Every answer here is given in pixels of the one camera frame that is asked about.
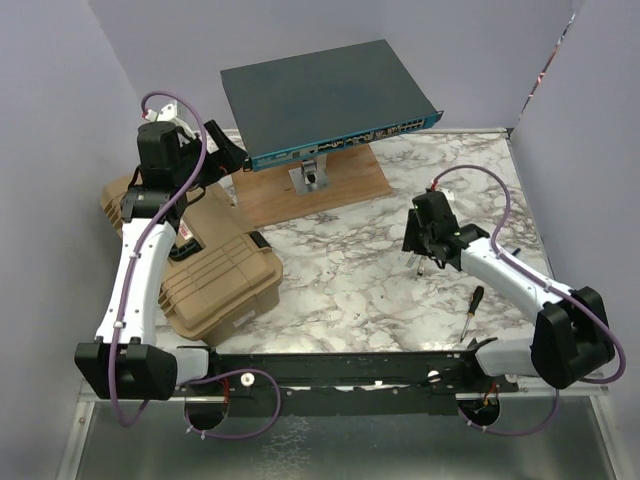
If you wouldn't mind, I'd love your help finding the dark grey network switch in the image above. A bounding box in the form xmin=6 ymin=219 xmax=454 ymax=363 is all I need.
xmin=220 ymin=40 xmax=443 ymax=171

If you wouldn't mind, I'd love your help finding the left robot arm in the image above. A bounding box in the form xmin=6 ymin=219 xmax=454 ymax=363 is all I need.
xmin=74 ymin=120 xmax=247 ymax=400

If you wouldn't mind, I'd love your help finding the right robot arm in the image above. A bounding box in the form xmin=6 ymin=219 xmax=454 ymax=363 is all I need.
xmin=402 ymin=190 xmax=615 ymax=391

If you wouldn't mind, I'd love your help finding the small SFP module on table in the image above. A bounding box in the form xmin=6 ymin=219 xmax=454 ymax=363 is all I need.
xmin=416 ymin=256 xmax=426 ymax=277

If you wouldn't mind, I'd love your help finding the black yellow screwdriver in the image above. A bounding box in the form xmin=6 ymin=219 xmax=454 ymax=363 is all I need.
xmin=459 ymin=285 xmax=485 ymax=341

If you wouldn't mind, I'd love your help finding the wooden base board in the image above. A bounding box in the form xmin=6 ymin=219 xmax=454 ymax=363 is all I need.
xmin=232 ymin=145 xmax=392 ymax=227

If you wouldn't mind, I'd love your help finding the tan plastic tool case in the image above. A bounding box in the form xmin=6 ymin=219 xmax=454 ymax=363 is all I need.
xmin=96 ymin=177 xmax=283 ymax=346

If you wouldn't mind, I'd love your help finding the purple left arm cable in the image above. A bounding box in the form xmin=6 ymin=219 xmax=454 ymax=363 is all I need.
xmin=107 ymin=89 xmax=208 ymax=427

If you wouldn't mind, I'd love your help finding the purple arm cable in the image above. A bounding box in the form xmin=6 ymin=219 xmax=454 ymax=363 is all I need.
xmin=430 ymin=164 xmax=628 ymax=385
xmin=107 ymin=89 xmax=208 ymax=427

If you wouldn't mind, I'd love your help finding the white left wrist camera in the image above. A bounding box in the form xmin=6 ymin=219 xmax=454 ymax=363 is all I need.
xmin=142 ymin=101 xmax=195 ymax=138

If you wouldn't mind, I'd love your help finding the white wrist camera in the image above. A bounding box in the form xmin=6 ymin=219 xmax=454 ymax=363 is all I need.
xmin=427 ymin=183 xmax=455 ymax=202
xmin=142 ymin=101 xmax=195 ymax=138

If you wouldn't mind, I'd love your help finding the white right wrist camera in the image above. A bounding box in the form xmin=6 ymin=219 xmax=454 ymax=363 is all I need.
xmin=427 ymin=183 xmax=455 ymax=202

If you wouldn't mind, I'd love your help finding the silver metal switch stand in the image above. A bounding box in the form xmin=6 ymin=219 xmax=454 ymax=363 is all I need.
xmin=288 ymin=154 xmax=329 ymax=196

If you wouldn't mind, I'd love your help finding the black metal mounting rail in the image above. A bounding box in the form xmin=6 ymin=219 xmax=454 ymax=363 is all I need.
xmin=186 ymin=350 xmax=518 ymax=417

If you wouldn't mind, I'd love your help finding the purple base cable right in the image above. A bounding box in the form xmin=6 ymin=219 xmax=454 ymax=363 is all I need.
xmin=461 ymin=389 xmax=560 ymax=436

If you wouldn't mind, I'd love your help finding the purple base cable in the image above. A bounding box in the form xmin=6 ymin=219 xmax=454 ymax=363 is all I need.
xmin=179 ymin=368 xmax=284 ymax=443
xmin=461 ymin=389 xmax=560 ymax=436

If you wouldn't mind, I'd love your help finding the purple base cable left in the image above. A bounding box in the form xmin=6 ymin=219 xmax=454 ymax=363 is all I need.
xmin=179 ymin=368 xmax=284 ymax=443

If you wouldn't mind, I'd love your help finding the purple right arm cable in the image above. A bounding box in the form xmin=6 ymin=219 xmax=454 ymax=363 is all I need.
xmin=430 ymin=164 xmax=628 ymax=385

